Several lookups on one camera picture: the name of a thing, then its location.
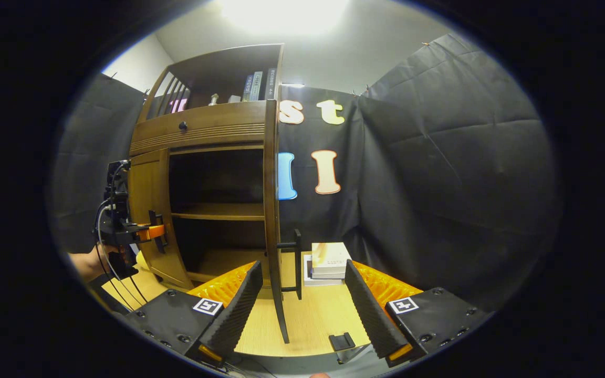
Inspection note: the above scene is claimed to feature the black cable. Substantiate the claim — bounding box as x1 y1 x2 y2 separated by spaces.
94 163 148 311

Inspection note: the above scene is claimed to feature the small black clip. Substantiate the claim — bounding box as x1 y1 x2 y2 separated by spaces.
329 332 356 351

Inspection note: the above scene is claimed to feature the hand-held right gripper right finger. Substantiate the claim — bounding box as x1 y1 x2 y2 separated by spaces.
345 259 494 368

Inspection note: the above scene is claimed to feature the flat white box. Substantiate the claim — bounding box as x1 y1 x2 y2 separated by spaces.
302 254 346 287

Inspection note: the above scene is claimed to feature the wooden inner cabinet shelf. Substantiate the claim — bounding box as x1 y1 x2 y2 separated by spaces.
171 203 265 221

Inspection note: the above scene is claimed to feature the large ceiling light panel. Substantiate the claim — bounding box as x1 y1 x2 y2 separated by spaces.
218 0 353 36

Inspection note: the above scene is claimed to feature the wooden double-door shoe cabinet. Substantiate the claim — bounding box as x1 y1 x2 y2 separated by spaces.
127 44 303 344

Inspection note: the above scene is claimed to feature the wooden shoe cabinet door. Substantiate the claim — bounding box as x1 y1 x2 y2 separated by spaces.
128 150 194 290
263 100 303 344

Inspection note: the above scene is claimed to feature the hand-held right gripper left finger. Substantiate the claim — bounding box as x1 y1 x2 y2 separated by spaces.
124 261 264 365

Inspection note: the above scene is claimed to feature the black backdrop cloth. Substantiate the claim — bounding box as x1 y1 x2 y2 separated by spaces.
50 34 563 310

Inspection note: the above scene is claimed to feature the thick white book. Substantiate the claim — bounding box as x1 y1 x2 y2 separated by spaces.
311 242 352 276

